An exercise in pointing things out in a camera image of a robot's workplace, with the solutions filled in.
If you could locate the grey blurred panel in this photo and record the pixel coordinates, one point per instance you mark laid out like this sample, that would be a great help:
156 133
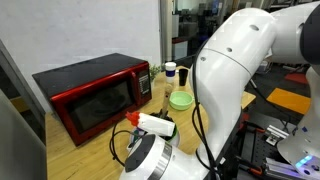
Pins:
20 150

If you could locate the grey slanted metal post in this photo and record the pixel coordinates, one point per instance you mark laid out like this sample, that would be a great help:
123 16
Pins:
20 86

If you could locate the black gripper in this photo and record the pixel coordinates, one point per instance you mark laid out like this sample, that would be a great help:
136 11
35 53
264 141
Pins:
155 115

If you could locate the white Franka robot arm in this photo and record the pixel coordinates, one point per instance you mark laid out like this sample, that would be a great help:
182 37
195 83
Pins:
226 83

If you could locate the beige ladle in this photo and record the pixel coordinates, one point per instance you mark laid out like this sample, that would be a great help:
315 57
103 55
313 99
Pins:
166 96

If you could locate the light green pot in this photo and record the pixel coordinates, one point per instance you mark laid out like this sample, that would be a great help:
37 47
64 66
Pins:
180 101

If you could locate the small green potted plant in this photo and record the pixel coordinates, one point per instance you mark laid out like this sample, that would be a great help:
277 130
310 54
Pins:
154 71

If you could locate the red black microwave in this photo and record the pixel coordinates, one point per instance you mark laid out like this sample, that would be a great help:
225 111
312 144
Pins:
93 100

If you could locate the black optical breadboard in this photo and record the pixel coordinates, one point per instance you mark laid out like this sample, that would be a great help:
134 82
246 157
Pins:
260 150

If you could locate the white paper cup blue band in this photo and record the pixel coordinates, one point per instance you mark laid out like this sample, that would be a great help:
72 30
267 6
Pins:
170 75

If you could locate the white wrist camera red end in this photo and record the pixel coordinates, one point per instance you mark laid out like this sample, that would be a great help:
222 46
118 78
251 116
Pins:
153 125

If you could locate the silver metal bracket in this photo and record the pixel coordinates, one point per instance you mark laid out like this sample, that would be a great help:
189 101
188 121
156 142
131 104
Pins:
276 135

